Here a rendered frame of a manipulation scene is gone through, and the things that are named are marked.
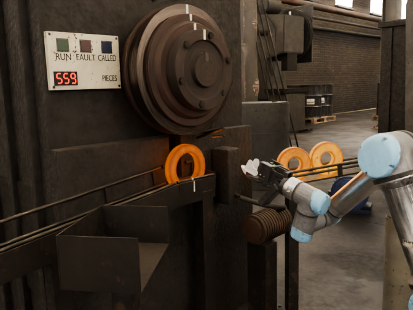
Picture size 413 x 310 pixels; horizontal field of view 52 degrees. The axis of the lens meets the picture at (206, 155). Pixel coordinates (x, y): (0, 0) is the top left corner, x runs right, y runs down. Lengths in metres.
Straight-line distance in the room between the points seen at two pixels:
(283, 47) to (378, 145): 8.24
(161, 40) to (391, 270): 1.27
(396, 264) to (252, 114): 2.67
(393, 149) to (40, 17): 1.10
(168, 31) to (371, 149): 0.76
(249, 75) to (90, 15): 4.46
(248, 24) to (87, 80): 4.56
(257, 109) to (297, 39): 5.61
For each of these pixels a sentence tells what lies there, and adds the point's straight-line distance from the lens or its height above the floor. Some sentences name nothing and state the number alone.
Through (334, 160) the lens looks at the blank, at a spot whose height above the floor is 0.71.
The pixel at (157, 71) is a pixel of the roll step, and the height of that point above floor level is 1.11.
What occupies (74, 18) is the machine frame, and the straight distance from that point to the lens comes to 1.52.
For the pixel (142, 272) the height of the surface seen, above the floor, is 0.59.
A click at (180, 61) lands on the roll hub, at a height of 1.14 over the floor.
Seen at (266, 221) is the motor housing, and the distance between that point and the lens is 1.77.
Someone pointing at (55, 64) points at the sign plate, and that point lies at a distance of 1.45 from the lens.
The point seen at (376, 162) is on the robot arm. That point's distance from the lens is 1.23.
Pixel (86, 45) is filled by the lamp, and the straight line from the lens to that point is 1.50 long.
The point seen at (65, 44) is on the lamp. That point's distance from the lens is 1.46.
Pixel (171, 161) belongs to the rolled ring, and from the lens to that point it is 1.58.
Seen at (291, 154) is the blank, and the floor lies 0.75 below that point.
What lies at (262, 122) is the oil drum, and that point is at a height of 0.70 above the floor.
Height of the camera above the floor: 1.06
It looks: 9 degrees down
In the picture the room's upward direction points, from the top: 2 degrees counter-clockwise
